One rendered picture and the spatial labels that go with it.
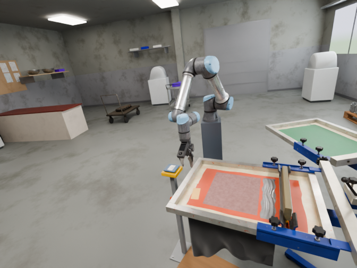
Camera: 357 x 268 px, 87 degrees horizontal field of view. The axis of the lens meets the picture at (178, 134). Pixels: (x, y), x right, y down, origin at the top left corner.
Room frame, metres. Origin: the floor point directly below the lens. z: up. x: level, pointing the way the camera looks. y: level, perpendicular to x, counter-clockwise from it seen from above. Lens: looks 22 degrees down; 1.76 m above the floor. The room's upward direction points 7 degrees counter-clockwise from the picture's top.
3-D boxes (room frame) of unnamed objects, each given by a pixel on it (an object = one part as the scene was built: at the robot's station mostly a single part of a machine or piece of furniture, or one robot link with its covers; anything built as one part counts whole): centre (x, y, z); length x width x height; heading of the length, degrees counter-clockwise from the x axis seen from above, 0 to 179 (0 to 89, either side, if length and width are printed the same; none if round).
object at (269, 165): (1.07, -0.70, 0.97); 0.30 x 0.05 x 0.07; 62
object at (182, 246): (1.30, 0.09, 0.48); 0.22 x 0.22 x 0.96; 62
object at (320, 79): (5.91, -4.57, 0.72); 0.74 x 0.62 x 1.43; 166
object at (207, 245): (0.78, -0.21, 0.74); 0.46 x 0.04 x 0.42; 62
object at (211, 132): (1.67, -0.32, 0.60); 0.18 x 0.18 x 1.20; 77
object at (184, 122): (1.13, -0.04, 1.38); 0.09 x 0.08 x 0.11; 140
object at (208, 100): (1.67, -0.32, 1.37); 0.13 x 0.12 x 0.14; 50
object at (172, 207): (0.94, -0.36, 0.97); 0.79 x 0.58 x 0.04; 62
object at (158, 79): (8.40, 0.55, 0.79); 0.80 x 0.72 x 1.57; 77
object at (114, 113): (6.55, 1.81, 0.50); 1.26 x 0.73 x 0.99; 165
